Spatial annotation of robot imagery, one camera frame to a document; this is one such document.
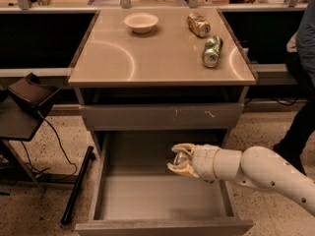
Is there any black side stand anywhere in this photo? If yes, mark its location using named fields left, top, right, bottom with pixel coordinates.
left=0, top=73, right=60, bottom=189

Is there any grey drawer cabinet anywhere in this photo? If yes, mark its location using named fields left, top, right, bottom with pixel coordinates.
left=69, top=7, right=256, bottom=148

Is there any crushed green soda can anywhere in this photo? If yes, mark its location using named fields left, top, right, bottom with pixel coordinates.
left=202, top=35, right=223, bottom=68

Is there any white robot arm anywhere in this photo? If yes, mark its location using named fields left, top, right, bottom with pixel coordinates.
left=167, top=144, right=315, bottom=215

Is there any white paper bowl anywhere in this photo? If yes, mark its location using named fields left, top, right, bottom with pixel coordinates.
left=124, top=13, right=158, bottom=34

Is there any open grey middle drawer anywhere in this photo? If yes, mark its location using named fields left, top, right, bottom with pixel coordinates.
left=76, top=130, right=253, bottom=236

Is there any black cable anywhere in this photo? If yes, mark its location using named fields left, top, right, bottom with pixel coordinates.
left=19, top=110, right=79, bottom=182

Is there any blue silver redbull can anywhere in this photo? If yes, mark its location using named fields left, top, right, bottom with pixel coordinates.
left=173, top=151, right=190, bottom=166

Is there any black floor bar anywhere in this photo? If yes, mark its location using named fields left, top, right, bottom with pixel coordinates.
left=60, top=146, right=95, bottom=225

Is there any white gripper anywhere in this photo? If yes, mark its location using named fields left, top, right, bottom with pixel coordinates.
left=167, top=143, right=220, bottom=182

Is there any closed grey top drawer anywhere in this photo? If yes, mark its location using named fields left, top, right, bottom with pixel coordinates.
left=80, top=103, right=244, bottom=131

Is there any person in dark trousers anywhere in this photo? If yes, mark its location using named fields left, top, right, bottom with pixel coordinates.
left=274, top=0, right=315, bottom=174

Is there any crushed gold soda can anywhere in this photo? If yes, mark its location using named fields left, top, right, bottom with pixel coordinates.
left=187, top=13, right=211, bottom=37

